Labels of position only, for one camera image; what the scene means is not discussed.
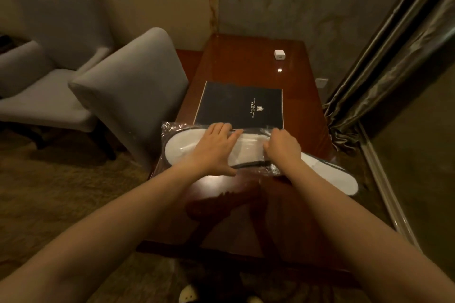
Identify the person's left hand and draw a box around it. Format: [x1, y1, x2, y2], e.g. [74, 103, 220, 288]
[191, 122, 245, 177]

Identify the person's right hand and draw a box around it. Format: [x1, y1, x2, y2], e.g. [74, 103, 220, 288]
[262, 128, 303, 173]

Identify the plastic-wrapped white slipper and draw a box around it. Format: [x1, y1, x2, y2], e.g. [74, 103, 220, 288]
[161, 121, 282, 178]

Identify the person's left forearm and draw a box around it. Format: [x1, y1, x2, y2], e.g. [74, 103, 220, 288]
[0, 162, 214, 303]

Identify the person's right forearm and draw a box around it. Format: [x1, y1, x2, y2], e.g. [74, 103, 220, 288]
[284, 164, 455, 303]

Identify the black folder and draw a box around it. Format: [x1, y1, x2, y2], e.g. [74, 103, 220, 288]
[194, 81, 284, 130]

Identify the unwrapped white slipper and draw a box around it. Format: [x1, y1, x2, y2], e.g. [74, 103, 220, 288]
[300, 152, 360, 196]

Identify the grey upholstered chair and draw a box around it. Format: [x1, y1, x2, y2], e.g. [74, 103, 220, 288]
[68, 27, 189, 174]

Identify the shiny olive curtain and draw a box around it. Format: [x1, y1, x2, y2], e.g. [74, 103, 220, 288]
[322, 0, 455, 152]

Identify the grey upholstered armchair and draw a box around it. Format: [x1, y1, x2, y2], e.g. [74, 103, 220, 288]
[0, 0, 116, 161]

